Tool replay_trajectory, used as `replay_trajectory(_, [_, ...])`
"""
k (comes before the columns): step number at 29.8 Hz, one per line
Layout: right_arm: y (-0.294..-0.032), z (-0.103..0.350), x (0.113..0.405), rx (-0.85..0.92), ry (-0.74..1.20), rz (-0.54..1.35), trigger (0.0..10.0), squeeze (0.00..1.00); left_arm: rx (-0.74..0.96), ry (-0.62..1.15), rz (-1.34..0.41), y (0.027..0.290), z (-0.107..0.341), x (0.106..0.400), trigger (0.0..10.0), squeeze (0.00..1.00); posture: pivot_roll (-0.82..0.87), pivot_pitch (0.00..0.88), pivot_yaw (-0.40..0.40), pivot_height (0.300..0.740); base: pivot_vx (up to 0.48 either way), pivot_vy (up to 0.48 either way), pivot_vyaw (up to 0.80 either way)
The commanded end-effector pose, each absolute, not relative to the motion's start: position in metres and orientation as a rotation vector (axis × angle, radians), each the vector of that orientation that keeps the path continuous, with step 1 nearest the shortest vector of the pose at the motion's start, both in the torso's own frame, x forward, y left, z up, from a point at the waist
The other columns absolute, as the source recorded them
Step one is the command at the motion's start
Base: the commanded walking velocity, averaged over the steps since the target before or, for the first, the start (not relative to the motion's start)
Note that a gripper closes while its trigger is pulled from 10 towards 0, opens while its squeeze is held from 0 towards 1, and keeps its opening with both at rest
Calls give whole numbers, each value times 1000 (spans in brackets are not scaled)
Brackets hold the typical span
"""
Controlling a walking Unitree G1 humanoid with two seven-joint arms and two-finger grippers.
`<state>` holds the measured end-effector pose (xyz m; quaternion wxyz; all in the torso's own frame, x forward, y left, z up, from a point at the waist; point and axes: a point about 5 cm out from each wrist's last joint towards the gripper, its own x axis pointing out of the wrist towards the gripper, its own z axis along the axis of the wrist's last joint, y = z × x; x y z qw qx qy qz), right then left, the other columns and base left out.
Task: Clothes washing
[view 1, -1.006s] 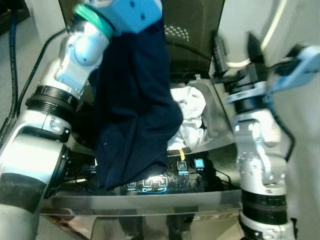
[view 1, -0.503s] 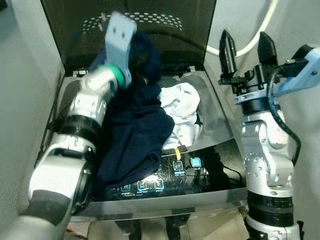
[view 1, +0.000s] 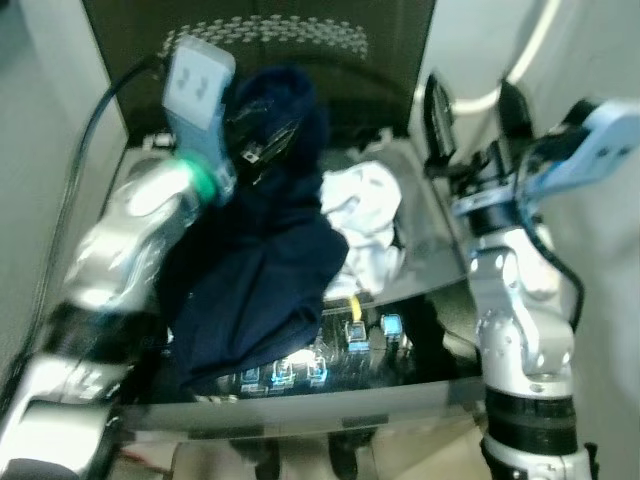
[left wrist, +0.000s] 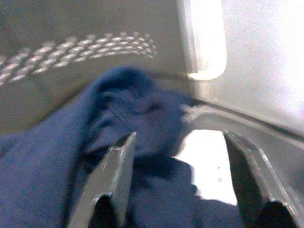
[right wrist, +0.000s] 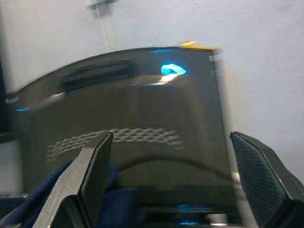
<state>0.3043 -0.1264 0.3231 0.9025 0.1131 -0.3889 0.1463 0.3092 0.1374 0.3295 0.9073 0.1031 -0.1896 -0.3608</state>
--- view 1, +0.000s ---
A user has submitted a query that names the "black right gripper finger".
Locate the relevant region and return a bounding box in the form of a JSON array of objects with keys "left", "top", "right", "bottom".
[
  {"left": 425, "top": 72, "right": 460, "bottom": 167},
  {"left": 497, "top": 80, "right": 532, "bottom": 150}
]

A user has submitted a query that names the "navy blue garment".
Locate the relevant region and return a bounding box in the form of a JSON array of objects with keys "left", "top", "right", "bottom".
[{"left": 158, "top": 64, "right": 351, "bottom": 397}]

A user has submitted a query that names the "black dotted washer lid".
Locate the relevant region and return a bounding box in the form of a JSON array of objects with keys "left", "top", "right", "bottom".
[{"left": 84, "top": 0, "right": 437, "bottom": 141}]

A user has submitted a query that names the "white crumpled garment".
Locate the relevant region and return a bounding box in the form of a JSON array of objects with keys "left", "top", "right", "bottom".
[{"left": 318, "top": 162, "right": 407, "bottom": 297}]

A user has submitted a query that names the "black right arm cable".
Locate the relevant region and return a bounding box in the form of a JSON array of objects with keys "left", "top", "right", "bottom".
[{"left": 514, "top": 132, "right": 587, "bottom": 333}]

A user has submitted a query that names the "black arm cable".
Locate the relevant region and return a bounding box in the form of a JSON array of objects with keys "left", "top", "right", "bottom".
[
  {"left": 514, "top": 132, "right": 587, "bottom": 333},
  {"left": 18, "top": 54, "right": 167, "bottom": 385}
]

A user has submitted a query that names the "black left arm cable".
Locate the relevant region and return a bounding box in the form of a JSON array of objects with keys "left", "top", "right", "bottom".
[{"left": 18, "top": 54, "right": 167, "bottom": 385}]

